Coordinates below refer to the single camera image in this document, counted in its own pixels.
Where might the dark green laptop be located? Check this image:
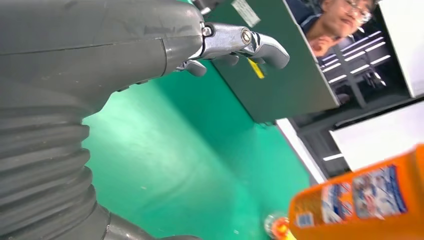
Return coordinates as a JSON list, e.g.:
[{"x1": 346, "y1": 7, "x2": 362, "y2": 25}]
[{"x1": 192, "y1": 0, "x2": 341, "y2": 124}]

